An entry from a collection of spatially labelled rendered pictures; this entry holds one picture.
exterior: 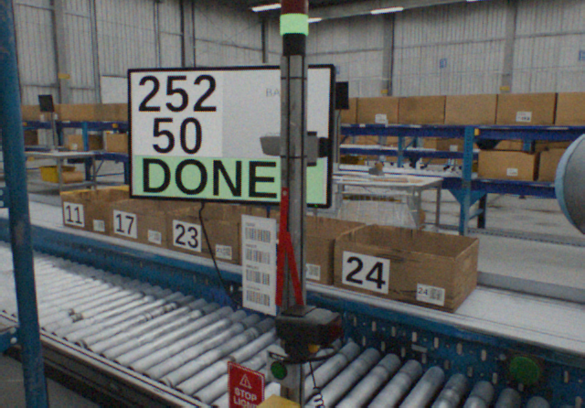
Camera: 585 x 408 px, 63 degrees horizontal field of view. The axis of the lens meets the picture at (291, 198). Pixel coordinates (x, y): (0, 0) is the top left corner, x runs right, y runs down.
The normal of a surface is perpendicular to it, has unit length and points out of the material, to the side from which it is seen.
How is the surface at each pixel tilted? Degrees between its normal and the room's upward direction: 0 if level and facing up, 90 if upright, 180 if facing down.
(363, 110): 89
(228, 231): 90
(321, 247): 90
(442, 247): 89
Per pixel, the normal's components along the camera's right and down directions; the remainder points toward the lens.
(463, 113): -0.54, 0.14
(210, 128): -0.24, 0.09
